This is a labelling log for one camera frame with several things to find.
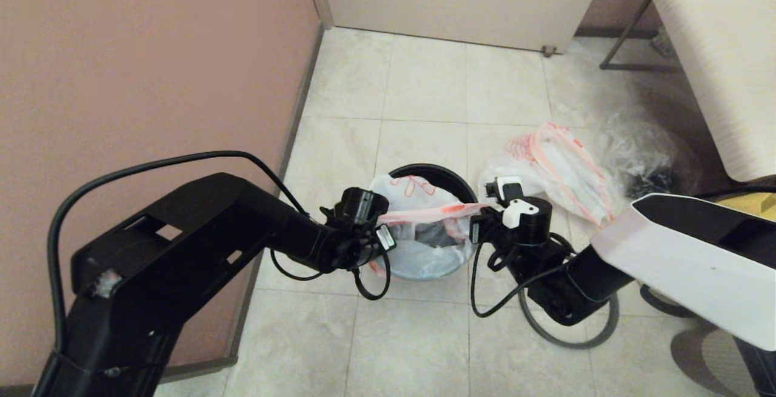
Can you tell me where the white red bag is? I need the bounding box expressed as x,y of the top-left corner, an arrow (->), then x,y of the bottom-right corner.
479,122 -> 620,229

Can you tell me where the white red-printed bin liner bag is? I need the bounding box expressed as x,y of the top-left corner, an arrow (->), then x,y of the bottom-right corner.
368,173 -> 495,282

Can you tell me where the grey bin rim ring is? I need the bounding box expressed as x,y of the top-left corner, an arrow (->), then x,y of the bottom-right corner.
518,288 -> 621,350

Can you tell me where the black round trash bin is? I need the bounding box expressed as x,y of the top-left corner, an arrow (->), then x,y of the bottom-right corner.
379,164 -> 480,282

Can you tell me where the clear bag with black contents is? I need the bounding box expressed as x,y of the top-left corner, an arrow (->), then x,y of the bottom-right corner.
597,112 -> 705,199

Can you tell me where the yellow shopping bag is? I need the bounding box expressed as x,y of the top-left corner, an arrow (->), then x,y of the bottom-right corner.
721,191 -> 776,214

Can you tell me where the grey ribbed round object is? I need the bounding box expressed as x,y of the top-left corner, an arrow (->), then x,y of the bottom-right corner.
670,324 -> 761,397

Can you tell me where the small clear container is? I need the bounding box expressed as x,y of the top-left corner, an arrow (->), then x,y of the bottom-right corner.
650,24 -> 675,57

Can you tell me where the cream striped table top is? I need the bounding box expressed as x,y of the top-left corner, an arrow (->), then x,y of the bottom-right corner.
643,0 -> 776,182

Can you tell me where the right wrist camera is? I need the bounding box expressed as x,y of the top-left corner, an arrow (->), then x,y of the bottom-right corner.
484,176 -> 524,205

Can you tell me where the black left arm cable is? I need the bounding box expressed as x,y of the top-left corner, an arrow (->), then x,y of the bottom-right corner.
47,150 -> 311,355
269,248 -> 326,282
351,250 -> 392,301

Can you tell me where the dark metal table frame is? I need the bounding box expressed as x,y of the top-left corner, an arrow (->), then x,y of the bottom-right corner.
598,0 -> 681,72

